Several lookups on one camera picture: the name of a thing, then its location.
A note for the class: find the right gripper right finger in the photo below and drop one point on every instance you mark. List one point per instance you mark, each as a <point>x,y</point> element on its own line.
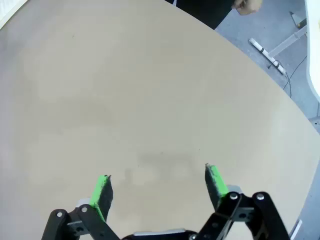
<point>215,185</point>

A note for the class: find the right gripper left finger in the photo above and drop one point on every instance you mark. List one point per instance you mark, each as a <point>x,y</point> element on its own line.
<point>103,197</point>

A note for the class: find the person's left hand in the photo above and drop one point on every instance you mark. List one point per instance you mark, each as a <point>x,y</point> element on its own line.
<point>247,6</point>

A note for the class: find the person's black shirt torso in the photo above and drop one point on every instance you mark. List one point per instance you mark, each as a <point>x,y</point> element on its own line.
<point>200,10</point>

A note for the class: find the white side table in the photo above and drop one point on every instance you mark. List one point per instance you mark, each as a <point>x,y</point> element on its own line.
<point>313,37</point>

